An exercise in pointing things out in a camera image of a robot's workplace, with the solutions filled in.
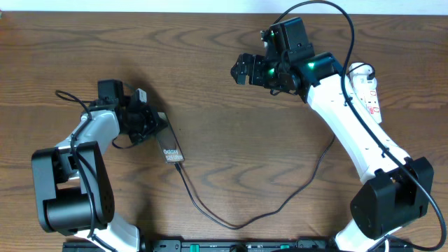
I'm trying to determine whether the black charger cable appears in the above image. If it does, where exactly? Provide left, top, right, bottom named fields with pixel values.
left=174, top=63, right=377, bottom=230

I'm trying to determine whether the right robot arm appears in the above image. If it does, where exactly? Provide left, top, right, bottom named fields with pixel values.
left=230, top=17, right=434, bottom=251

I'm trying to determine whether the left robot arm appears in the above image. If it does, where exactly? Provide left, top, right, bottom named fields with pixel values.
left=31, top=79, right=165, bottom=251

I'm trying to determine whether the white USB charger plug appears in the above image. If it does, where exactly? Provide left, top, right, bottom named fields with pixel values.
left=347, top=62, right=376, bottom=81

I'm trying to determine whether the white power strip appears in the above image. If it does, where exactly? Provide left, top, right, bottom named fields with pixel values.
left=348, top=75, right=382, bottom=124

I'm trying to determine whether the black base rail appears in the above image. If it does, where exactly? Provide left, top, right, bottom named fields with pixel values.
left=62, top=237, right=414, bottom=252

